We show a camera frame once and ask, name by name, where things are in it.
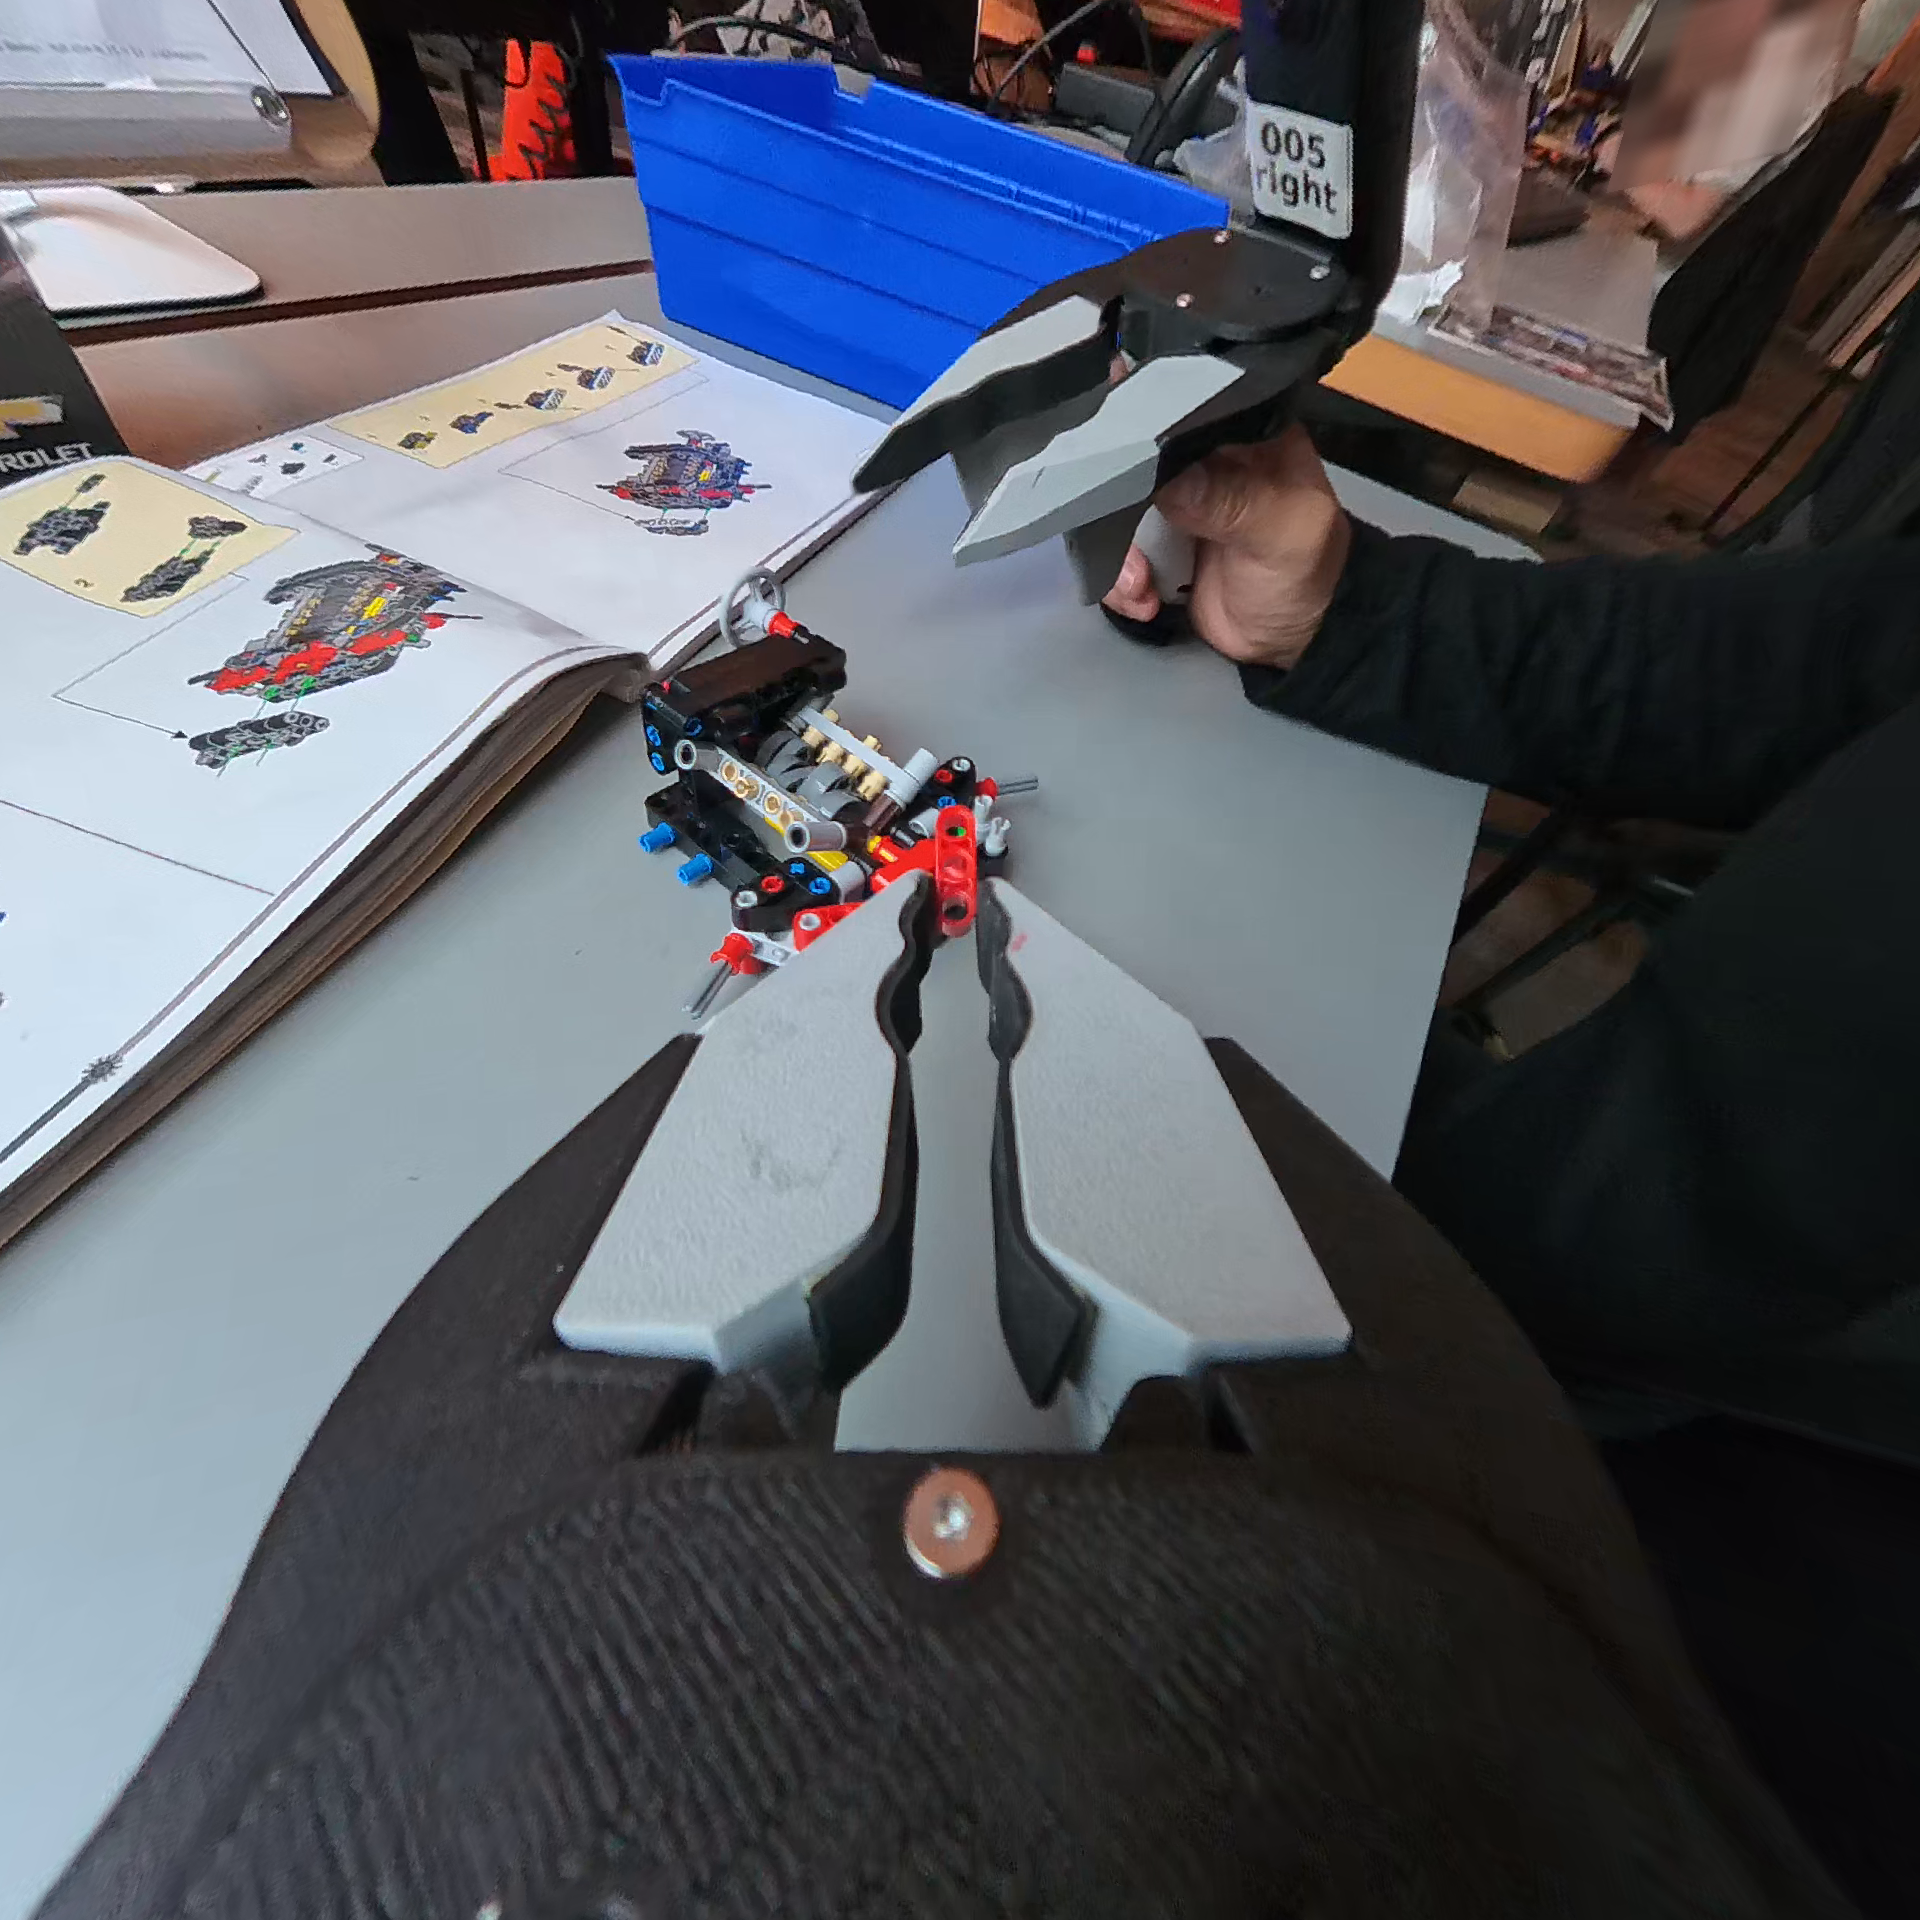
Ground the person's black clothed body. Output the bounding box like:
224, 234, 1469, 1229
1392, 703, 1920, 1920

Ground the person's right forearm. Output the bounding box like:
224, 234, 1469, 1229
1237, 508, 1920, 837

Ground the orange black object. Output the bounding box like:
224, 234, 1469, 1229
499, 37, 580, 182

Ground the clear plastic bag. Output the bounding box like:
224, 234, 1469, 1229
1375, 0, 1550, 327

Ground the clear sign holder with paper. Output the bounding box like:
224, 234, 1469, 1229
0, 0, 341, 159

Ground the silver monitor stand base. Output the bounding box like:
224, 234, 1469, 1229
0, 185, 265, 319

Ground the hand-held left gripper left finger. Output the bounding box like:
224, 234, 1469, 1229
551, 870, 935, 1393

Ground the person's right hand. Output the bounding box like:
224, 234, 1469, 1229
1101, 424, 1355, 673

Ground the blue plastic bin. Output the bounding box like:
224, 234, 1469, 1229
606, 50, 1235, 412

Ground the printed paper sheet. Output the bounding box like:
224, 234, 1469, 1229
1421, 296, 1675, 431

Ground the lego box with car print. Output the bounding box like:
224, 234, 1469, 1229
0, 223, 133, 471

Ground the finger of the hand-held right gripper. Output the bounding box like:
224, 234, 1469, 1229
851, 290, 1129, 495
951, 354, 1256, 568

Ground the red lego beam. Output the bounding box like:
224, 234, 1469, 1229
928, 809, 987, 941

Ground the partly built lego car chassis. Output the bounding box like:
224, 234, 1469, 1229
636, 564, 1040, 1023

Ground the black cable loop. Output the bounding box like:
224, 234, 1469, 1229
1123, 26, 1251, 169

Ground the open lego instruction booklet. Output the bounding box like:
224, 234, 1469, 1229
0, 308, 904, 1249

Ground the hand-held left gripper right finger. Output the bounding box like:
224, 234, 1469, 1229
975, 877, 1355, 1425

